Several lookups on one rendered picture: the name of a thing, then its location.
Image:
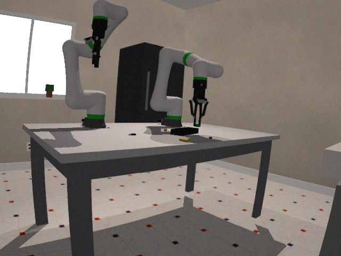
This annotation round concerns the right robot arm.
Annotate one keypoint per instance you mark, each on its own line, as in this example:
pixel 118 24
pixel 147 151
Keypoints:
pixel 108 16

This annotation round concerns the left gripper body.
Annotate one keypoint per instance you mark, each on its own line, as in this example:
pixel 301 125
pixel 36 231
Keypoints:
pixel 199 93

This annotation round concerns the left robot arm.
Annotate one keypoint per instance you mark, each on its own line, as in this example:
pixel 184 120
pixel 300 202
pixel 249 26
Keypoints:
pixel 173 105

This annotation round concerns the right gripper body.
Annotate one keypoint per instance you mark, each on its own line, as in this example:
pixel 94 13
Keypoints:
pixel 98 32

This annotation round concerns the black rack of three bins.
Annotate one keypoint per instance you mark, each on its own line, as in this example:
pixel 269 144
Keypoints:
pixel 184 131

